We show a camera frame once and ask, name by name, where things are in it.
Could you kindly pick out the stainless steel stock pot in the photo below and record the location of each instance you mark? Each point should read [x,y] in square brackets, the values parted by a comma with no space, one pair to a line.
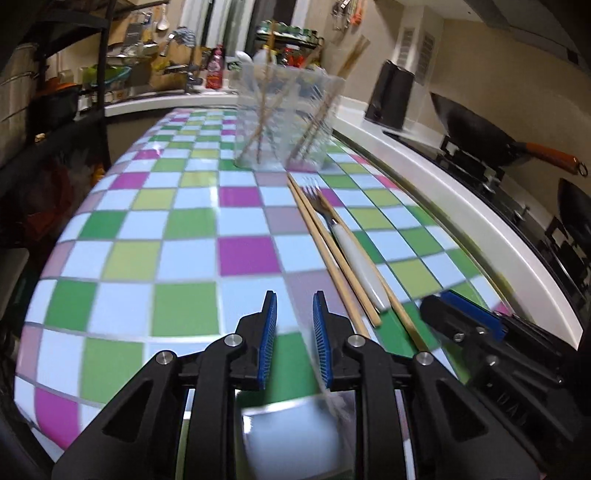
[17,88]

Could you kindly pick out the wooden chopstick rightmost pair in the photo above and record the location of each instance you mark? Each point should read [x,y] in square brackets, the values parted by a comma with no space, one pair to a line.
[355,290]

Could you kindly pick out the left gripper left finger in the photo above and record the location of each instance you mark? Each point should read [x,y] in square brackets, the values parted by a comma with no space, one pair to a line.
[175,418]

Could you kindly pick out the white handled metal fork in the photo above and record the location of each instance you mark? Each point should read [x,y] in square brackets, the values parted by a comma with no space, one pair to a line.
[353,253]

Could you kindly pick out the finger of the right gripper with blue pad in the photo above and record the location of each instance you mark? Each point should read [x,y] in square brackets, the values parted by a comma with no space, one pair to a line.
[451,313]

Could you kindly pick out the black condiment rack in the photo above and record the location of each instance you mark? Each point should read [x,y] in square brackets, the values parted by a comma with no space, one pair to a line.
[292,45]

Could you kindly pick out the clear plastic utensil container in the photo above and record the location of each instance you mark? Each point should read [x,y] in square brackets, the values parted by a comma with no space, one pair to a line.
[304,146]

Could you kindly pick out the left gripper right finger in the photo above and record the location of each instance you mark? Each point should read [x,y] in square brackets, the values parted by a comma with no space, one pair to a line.
[414,419]

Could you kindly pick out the pink dish soap bottle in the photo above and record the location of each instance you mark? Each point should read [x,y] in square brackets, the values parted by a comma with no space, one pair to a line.
[215,68]

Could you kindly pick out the black gas stove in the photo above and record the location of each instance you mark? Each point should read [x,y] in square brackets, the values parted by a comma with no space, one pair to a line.
[562,244]

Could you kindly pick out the wooden chopstick beside fork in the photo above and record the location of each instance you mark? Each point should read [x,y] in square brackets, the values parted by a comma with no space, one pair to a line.
[396,305]

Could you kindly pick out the chopstick standing in container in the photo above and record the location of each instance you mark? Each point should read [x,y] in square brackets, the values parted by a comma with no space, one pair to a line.
[257,136]

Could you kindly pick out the black electric kettle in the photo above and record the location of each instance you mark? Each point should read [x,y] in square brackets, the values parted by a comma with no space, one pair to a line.
[390,98]

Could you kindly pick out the checkered colourful table mat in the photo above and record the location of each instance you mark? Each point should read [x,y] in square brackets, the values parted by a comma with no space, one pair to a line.
[170,249]

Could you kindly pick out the black wok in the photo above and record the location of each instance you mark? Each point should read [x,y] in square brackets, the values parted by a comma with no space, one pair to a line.
[476,135]

